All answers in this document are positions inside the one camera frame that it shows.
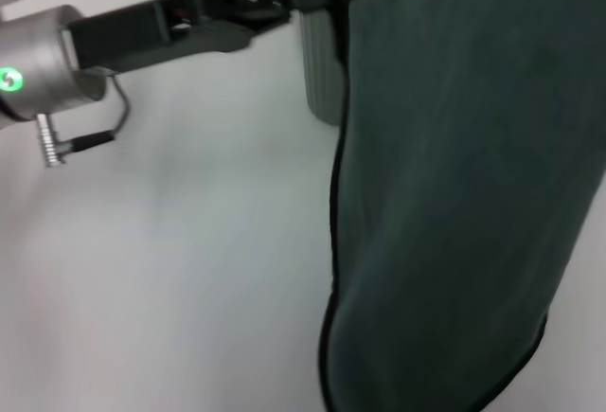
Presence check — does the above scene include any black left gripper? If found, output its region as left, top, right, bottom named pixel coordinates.
left=62, top=0, right=336, bottom=72

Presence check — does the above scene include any dark green towel black hem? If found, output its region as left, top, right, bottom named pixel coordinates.
left=316, top=0, right=606, bottom=412

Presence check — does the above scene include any grey-green perforated storage box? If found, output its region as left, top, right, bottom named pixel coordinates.
left=283, top=0, right=352, bottom=128

